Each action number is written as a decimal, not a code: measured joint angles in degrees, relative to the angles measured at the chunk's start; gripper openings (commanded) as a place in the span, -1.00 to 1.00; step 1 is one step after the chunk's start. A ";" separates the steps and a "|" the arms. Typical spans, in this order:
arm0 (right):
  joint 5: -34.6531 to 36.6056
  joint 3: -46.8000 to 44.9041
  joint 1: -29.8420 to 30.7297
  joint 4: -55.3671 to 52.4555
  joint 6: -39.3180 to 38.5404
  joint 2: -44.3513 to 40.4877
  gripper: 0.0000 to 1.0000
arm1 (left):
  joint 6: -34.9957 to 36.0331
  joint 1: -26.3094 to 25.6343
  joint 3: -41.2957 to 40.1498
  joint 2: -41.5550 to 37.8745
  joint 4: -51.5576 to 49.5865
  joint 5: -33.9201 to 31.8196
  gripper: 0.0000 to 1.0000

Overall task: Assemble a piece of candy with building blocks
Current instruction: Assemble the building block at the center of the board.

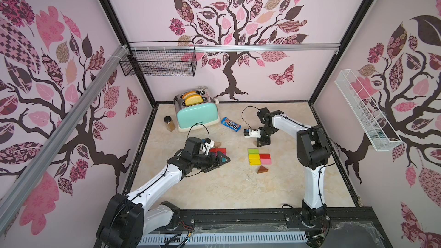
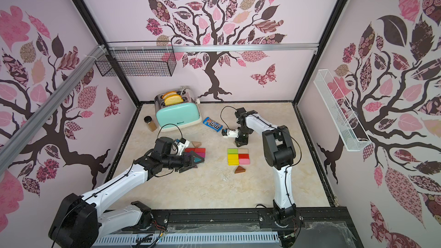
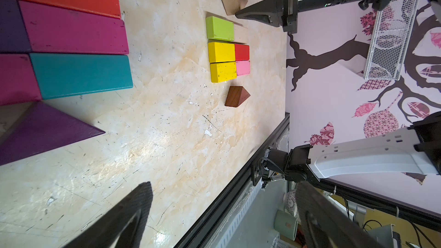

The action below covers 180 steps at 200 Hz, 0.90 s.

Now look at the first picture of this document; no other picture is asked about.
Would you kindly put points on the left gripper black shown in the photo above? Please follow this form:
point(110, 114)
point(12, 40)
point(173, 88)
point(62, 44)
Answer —
point(217, 159)

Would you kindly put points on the beige square wooden block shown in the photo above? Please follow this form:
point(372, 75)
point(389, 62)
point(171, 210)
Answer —
point(264, 151)

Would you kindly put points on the bright red rectangular block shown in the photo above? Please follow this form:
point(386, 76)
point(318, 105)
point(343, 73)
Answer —
point(222, 150)

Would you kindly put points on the red block group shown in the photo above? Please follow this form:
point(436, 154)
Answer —
point(265, 156)

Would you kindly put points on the lime green block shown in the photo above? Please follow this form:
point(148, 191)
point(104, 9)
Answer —
point(253, 151)

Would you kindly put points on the yellow block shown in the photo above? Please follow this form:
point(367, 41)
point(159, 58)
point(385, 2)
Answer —
point(254, 156)
point(254, 162)

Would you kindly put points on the light pink block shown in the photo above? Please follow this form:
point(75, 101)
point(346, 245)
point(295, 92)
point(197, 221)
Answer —
point(266, 161)

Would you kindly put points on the dark brown triangular block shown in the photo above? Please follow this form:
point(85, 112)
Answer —
point(262, 169)

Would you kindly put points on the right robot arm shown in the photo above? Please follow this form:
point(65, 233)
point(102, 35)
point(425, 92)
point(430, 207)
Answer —
point(312, 151)

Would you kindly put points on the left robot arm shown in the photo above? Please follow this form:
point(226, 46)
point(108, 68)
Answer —
point(148, 193)

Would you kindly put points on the blue candy packet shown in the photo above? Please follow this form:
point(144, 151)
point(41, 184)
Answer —
point(230, 124)

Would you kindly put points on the mint green toy toaster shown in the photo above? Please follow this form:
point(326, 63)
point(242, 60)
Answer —
point(205, 113)

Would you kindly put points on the small brown spice jar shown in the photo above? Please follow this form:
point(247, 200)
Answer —
point(169, 123)

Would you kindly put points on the yellow toast slice front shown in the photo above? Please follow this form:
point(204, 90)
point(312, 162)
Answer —
point(193, 100)

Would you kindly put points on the orange toast slice back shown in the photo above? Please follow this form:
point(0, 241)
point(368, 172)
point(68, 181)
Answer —
point(188, 94)

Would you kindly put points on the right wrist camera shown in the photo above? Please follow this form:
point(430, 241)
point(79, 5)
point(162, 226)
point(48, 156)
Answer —
point(252, 133)

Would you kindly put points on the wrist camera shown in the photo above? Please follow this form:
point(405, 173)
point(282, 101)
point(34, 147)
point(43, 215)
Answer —
point(252, 133)
point(199, 147)

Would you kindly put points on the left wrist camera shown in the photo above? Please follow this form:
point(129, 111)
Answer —
point(199, 147)

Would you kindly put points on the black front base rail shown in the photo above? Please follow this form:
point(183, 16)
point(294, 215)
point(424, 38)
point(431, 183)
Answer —
point(290, 217)

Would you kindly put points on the white slotted cable duct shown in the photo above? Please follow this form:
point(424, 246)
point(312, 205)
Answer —
point(214, 239)

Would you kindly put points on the back wall aluminium rail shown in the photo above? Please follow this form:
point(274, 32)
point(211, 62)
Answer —
point(237, 48)

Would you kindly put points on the wall aluminium rail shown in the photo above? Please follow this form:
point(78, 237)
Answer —
point(237, 48)
point(23, 186)

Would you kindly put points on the black wire wall basket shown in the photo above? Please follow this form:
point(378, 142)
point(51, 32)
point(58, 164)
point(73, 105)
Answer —
point(160, 58)

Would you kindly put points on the white wire wall shelf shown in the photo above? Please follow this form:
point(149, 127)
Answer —
point(358, 93)

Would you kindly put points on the left wall aluminium rail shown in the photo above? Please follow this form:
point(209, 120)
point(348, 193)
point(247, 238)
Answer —
point(23, 186)

